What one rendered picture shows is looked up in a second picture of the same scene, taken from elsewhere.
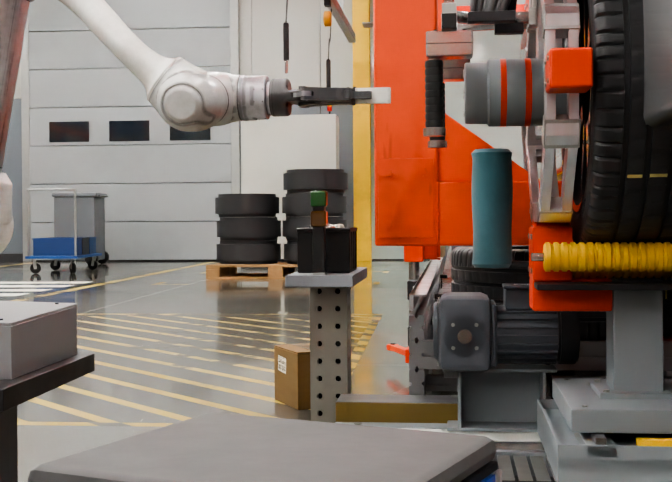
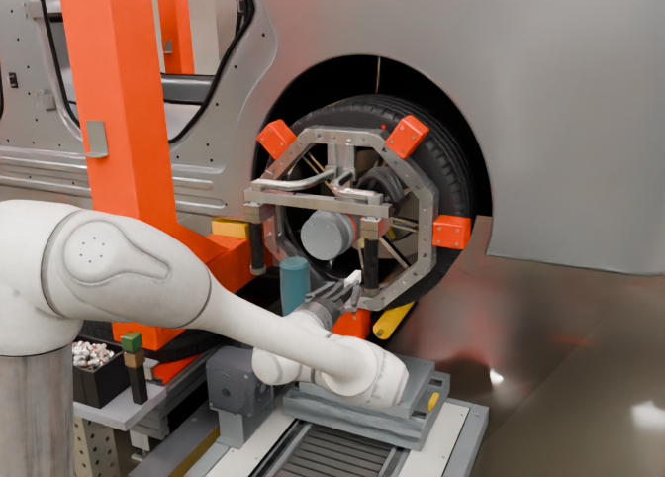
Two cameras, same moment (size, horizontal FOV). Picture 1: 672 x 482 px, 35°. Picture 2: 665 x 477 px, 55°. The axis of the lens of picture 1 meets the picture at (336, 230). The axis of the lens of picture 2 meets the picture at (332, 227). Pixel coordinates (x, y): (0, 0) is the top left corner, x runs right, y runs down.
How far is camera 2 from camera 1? 2.28 m
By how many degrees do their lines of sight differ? 72
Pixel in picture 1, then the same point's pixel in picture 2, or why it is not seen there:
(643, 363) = not seen: hidden behind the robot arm
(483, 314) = not seen: hidden behind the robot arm
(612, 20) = (460, 194)
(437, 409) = (209, 438)
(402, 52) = (152, 182)
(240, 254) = not seen: outside the picture
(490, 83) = (351, 232)
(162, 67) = (370, 361)
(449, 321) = (256, 384)
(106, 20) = (307, 337)
